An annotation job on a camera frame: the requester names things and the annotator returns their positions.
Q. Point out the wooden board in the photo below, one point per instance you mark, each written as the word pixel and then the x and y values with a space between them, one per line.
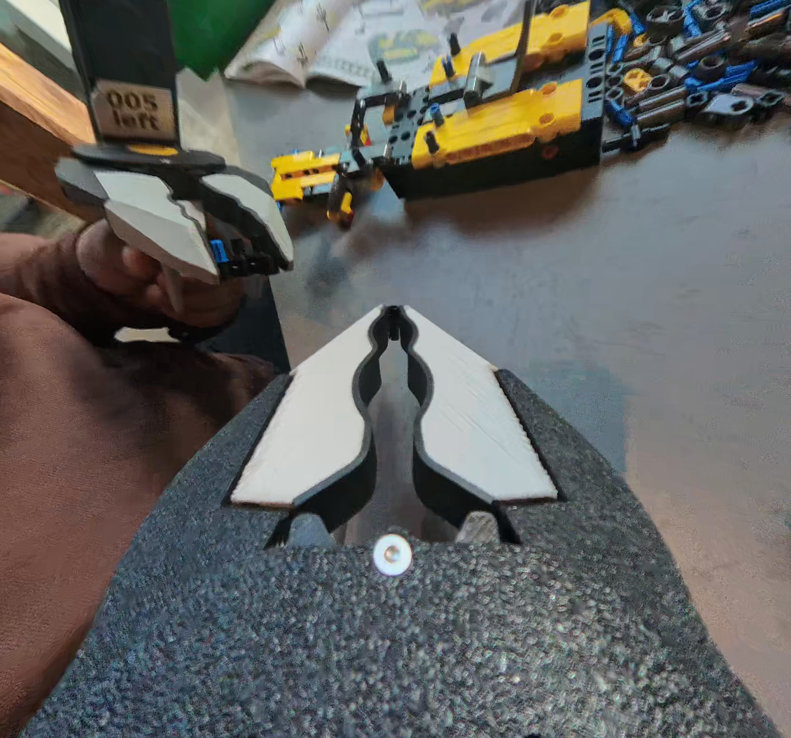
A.
pixel 31 132

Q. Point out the yellow black brick vehicle model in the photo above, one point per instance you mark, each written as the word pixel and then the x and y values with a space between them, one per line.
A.
pixel 494 120

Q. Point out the small black pin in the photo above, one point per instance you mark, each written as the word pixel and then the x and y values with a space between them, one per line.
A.
pixel 393 321

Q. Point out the grey desk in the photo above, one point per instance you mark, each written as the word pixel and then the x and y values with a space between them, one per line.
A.
pixel 556 318

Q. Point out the black connector with blue pin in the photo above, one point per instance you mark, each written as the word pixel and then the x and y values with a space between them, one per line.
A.
pixel 247 262

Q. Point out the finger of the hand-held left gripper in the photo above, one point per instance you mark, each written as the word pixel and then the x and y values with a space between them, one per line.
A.
pixel 148 219
pixel 253 200

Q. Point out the pile of blue grey brick parts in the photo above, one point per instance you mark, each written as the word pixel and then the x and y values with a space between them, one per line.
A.
pixel 710 40

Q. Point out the open instruction booklet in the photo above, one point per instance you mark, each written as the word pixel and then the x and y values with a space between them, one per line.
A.
pixel 346 21

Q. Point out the person's brown sweater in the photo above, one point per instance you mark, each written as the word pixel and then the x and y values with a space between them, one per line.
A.
pixel 74 472

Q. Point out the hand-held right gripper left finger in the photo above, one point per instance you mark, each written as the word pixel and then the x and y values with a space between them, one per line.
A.
pixel 303 435

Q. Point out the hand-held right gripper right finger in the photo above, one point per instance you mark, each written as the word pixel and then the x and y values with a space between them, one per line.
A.
pixel 482 435

